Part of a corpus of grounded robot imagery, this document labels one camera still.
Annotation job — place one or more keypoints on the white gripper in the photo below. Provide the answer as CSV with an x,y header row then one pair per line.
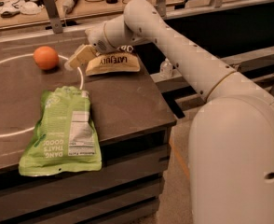
x,y
95,37

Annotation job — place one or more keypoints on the dark counter cabinet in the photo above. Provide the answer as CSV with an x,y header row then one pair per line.
x,y
132,121

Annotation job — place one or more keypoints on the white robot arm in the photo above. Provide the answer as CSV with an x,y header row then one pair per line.
x,y
231,139

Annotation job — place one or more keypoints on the white face mask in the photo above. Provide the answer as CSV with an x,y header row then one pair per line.
x,y
30,8

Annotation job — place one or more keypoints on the brown sea salt chip bag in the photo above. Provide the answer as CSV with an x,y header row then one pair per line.
x,y
124,60

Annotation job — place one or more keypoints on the orange fruit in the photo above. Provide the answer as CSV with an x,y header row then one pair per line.
x,y
46,57

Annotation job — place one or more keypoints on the grey metal bracket middle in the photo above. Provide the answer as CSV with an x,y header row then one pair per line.
x,y
161,0

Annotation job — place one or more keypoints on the green rice chip bag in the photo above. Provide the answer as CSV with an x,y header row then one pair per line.
x,y
65,138

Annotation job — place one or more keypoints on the grey metal bracket left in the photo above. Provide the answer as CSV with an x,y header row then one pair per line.
x,y
53,15

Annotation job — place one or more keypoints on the grey metal rail shelf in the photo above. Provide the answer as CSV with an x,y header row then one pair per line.
x,y
256,64

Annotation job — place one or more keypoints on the clear sanitizer bottle left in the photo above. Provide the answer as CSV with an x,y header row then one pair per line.
x,y
165,70

